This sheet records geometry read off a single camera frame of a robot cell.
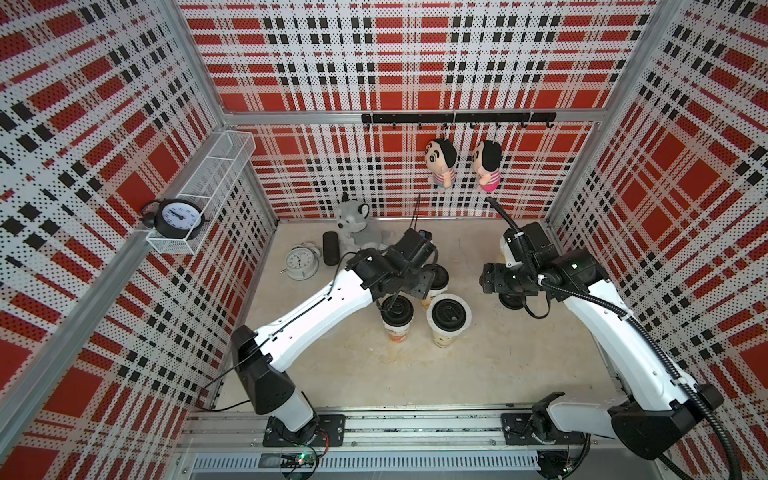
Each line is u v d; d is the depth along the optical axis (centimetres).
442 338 80
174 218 63
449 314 75
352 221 98
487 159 94
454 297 79
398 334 80
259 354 41
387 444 73
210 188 80
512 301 98
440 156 91
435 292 82
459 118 89
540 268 51
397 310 77
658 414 38
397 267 51
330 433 74
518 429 73
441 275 82
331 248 110
